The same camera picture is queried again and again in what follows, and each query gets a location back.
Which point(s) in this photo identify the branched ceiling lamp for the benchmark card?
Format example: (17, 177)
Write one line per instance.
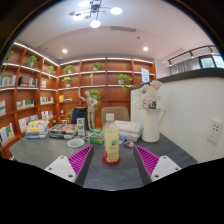
(95, 10)

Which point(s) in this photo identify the stack of white books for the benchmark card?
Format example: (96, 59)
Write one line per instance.
(130, 129)

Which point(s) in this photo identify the stack of colourful books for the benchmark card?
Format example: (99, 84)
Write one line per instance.
(37, 129)

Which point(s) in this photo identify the beige chair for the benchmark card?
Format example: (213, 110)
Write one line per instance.
(116, 112)

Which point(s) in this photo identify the stack of dark books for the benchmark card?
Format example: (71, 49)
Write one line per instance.
(63, 131)

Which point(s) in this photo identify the grey curtain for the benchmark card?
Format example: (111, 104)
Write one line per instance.
(185, 66)

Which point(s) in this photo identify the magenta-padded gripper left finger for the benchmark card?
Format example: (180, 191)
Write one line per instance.
(66, 166)

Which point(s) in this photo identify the white ceramic jug vase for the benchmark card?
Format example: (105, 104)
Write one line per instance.
(151, 128)

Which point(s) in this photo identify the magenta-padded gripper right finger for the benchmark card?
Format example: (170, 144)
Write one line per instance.
(160, 166)

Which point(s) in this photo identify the window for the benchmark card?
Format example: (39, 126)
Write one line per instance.
(211, 62)

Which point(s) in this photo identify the ceiling air vent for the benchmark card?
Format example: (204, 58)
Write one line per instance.
(123, 29)

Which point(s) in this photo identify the clear bottle of yellow drink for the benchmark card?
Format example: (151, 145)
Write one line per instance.
(111, 143)

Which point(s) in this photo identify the green and white box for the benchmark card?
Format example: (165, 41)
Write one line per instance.
(96, 136)

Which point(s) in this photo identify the small blue orange packet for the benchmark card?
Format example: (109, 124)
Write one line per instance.
(128, 144)

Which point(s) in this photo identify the white patterned mug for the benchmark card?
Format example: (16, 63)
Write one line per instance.
(75, 144)

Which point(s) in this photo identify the tall white green carton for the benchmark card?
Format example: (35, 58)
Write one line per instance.
(80, 126)

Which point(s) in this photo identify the wooden artist mannequin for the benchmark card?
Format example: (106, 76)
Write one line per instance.
(90, 108)

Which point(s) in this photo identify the dark chair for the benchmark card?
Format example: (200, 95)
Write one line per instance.
(79, 115)

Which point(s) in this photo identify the wooden shelf unit with books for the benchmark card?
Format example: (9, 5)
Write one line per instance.
(33, 93)

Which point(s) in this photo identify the round recessed ceiling light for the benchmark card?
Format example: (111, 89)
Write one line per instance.
(145, 48)
(64, 51)

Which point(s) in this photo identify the black ceiling track rail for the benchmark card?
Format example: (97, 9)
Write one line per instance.
(190, 52)

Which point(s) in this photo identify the white wall socket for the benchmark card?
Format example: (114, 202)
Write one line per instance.
(215, 131)

